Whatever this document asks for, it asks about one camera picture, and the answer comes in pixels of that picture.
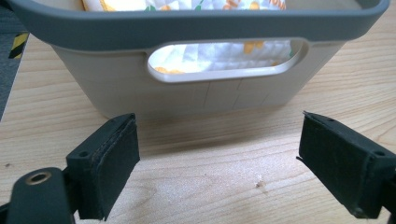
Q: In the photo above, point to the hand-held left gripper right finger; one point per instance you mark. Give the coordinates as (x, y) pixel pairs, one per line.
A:
(339, 165)

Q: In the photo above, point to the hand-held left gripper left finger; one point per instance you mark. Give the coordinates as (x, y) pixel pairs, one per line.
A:
(102, 168)

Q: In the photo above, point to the beige basket with grey rim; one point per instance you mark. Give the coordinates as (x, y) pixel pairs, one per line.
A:
(124, 90)

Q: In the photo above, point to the yellow and black striped tape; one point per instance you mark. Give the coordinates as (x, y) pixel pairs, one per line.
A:
(18, 45)

